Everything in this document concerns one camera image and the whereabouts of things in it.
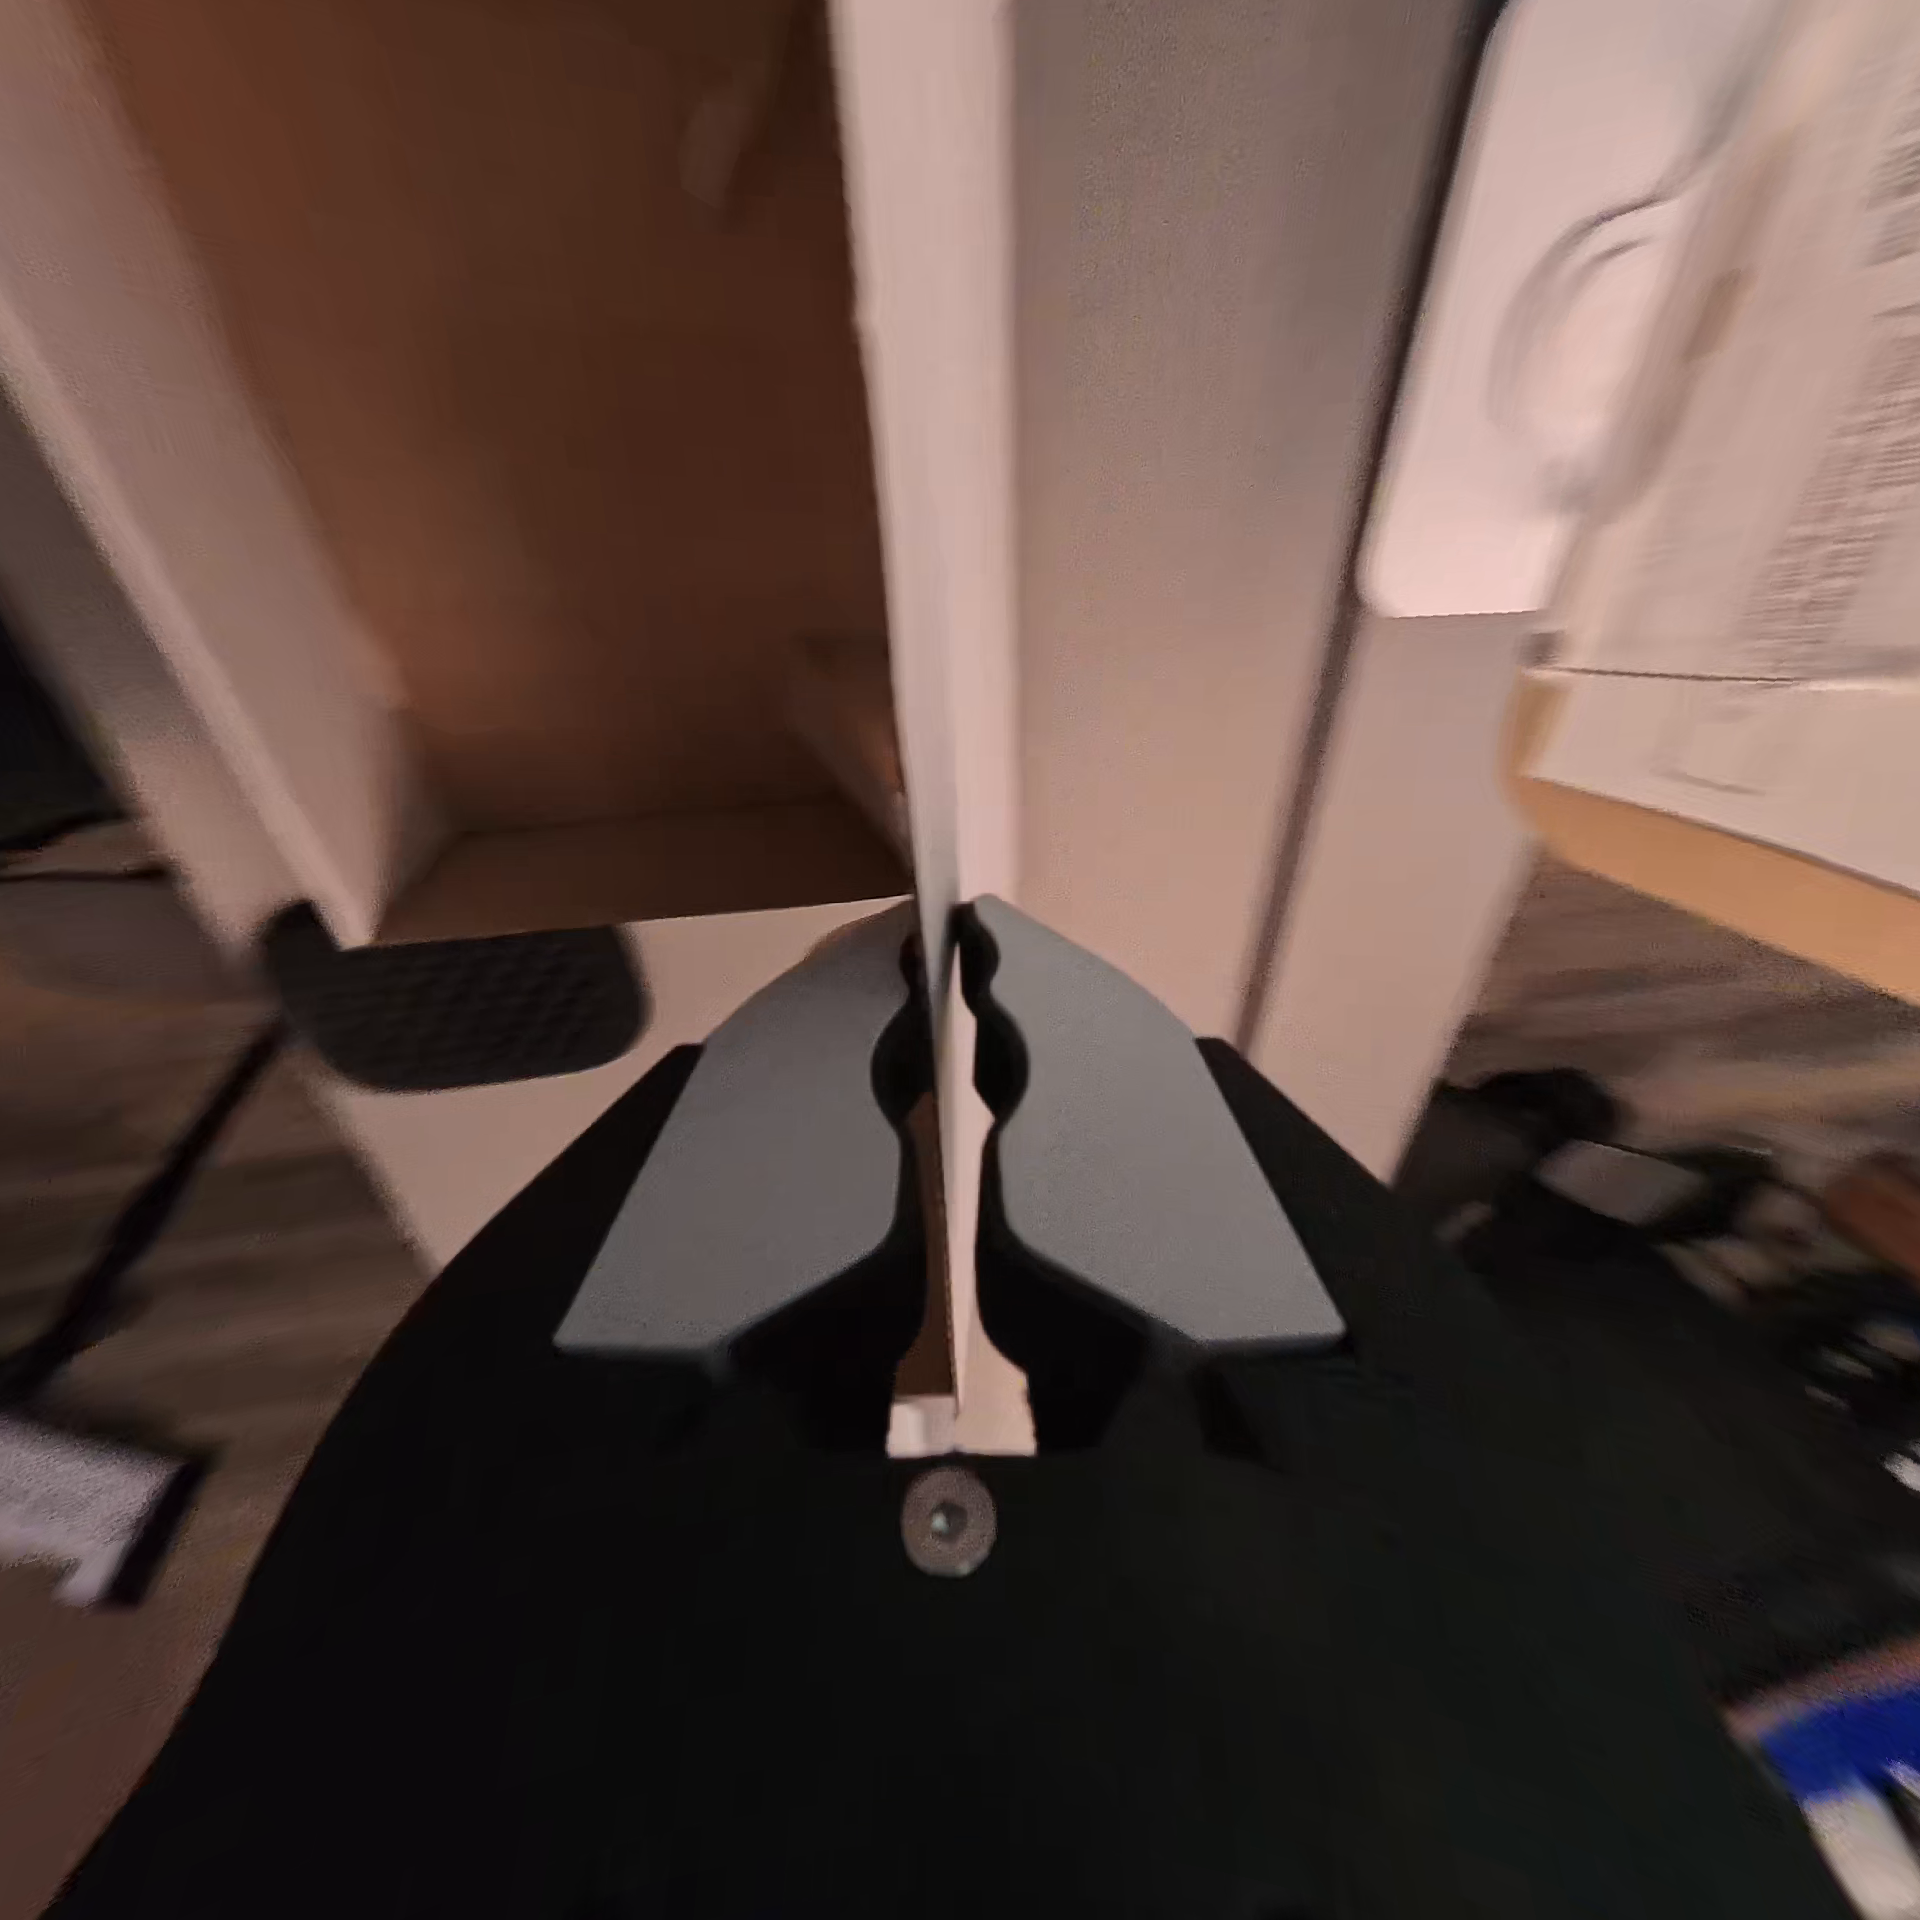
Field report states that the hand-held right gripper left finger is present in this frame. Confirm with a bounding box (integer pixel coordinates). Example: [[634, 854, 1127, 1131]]
[[555, 901, 943, 1453]]

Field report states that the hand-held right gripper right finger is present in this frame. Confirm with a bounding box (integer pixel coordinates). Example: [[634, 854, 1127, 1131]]
[[958, 896, 1347, 1455]]

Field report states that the white cardboard mailer box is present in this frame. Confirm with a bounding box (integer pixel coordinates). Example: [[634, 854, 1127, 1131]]
[[0, 0, 1548, 1459]]

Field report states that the black textured pad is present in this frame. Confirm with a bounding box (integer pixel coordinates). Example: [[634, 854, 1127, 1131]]
[[268, 896, 648, 1094]]

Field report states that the wooden document stand white base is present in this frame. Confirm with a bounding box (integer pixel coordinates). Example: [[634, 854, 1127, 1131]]
[[1350, 0, 1920, 998]]

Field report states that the printed instruction sheet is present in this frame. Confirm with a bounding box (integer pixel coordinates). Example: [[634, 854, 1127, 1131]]
[[1559, 0, 1920, 798]]

